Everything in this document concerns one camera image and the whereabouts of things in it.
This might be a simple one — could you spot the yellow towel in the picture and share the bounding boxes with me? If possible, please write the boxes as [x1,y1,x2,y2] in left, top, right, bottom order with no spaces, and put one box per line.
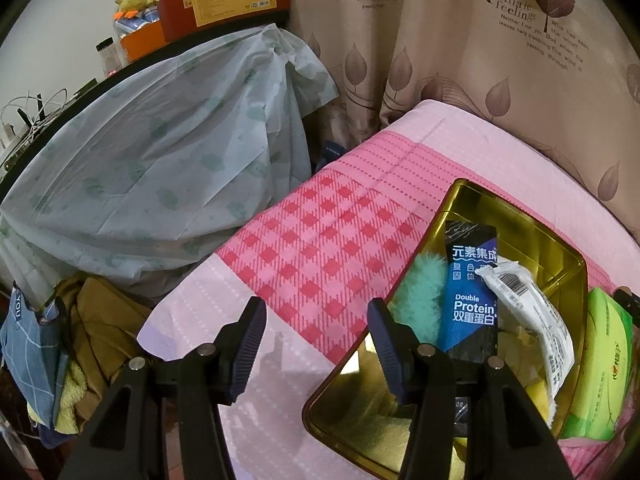
[27,360,86,433]

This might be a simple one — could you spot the red cardboard box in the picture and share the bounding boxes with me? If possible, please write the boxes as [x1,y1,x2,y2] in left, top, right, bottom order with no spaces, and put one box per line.
[157,0,291,43]

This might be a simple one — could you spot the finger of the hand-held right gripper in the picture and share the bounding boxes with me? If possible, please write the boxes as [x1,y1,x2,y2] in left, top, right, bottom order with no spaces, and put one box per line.
[615,286,640,322]

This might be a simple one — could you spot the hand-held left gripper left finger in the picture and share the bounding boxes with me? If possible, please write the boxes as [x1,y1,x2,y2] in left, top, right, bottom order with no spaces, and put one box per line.
[57,296,268,480]

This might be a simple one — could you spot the teal fluffy scrunchie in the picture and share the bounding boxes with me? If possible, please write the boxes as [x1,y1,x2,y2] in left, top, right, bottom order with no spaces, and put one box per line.
[387,252,451,356]

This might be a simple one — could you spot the yellow soft item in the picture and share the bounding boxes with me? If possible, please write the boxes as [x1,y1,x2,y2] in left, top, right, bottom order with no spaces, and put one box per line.
[520,375,553,413]

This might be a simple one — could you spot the black desk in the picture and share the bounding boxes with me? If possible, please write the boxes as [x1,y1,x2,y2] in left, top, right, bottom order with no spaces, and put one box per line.
[0,10,291,186]

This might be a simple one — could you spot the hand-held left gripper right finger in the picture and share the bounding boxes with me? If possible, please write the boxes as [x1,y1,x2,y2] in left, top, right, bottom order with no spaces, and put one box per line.
[367,298,576,480]

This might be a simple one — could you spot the black and blue sachet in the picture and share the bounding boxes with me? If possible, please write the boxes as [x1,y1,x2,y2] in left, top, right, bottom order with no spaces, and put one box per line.
[435,220,500,366]

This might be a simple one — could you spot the pink checked bed sheet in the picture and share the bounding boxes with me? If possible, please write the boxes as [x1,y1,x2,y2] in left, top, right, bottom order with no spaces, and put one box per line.
[137,99,640,480]

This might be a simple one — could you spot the clear jar with black lid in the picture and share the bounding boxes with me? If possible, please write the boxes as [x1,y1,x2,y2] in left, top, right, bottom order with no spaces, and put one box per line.
[96,37,121,78]

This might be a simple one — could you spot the green tissue pack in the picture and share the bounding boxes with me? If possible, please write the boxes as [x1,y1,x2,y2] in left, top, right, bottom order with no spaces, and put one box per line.
[557,286,635,442]

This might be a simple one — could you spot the brown clothes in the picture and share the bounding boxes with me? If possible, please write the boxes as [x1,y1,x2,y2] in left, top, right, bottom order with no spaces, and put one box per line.
[52,275,156,411]

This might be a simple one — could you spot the blue and white bottles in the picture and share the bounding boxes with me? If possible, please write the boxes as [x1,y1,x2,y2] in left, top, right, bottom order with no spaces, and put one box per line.
[114,6,161,38]

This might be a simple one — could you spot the pale green cloth cover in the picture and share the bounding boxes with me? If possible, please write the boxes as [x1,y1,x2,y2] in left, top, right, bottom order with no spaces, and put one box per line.
[0,22,340,306]

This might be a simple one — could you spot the white cables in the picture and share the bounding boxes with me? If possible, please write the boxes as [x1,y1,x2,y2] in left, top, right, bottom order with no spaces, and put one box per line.
[0,89,68,161]

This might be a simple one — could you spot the beige leaf print curtain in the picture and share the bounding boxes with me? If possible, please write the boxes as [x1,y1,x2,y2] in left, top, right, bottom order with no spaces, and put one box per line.
[280,0,640,241]

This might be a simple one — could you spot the dark blue object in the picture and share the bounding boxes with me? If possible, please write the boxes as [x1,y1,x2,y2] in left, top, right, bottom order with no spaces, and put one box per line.
[320,140,347,168]

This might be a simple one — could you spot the gold metal tin box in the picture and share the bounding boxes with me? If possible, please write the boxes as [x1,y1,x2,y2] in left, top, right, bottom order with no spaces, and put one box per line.
[301,178,588,480]

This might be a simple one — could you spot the white plastic packet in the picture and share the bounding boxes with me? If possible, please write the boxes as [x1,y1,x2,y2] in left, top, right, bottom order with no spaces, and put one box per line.
[474,259,576,421]

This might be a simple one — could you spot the blue plaid cloth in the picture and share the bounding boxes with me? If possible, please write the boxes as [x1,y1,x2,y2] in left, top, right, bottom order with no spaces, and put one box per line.
[0,282,71,431]

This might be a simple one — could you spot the orange box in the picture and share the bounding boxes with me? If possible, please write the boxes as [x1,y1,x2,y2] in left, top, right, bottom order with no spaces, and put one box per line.
[121,22,166,61]

